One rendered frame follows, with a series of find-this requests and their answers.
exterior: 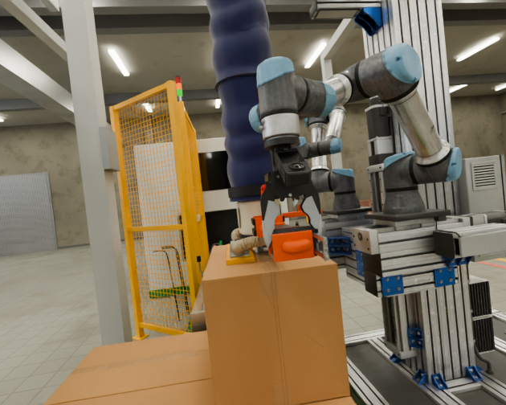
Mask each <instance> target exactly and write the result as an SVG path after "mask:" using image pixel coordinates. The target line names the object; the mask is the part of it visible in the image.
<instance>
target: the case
mask: <svg viewBox="0 0 506 405"><path fill-rule="evenodd" d="M251 250H252V251H253V254H254V256H255V262H250V263H244V264H232V265H226V245H220V246H213V248H212V251H211V254H210V258H209V260H208V263H207V266H206V270H205V272H204V275H203V278H202V293H203V300H204V308H205V315H206V329H207V337H208V344H209V351H210V365H211V373H212V380H213V388H214V401H215V405H296V404H301V403H310V402H315V401H320V400H325V399H334V398H339V397H344V396H349V395H350V389H349V374H348V366H347V358H346V349H345V334H344V326H343V317H342V309H341V294H340V285H339V277H338V270H337V263H335V262H333V261H332V260H330V259H329V261H324V259H323V258H321V257H319V256H315V257H313V258H307V259H300V260H288V261H281V262H275V261H274V256H273V255H272V254H269V253H268V252H258V248H257V247H254V248H251Z"/></svg>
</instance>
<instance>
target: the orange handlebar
mask: <svg viewBox="0 0 506 405"><path fill-rule="evenodd" d="M282 215H283V216H284V218H292V217H299V216H306V214H305V213H304V212H303V211H293V212H285V213H282ZM284 224H285V223H283V222H275V226H279V225H284ZM311 247H312V241H311V240H310V239H301V240H294V241H286V242H284V243H283V244H282V245H281V249H282V251H283V252H286V253H300V252H306V251H308V250H310V249H311Z"/></svg>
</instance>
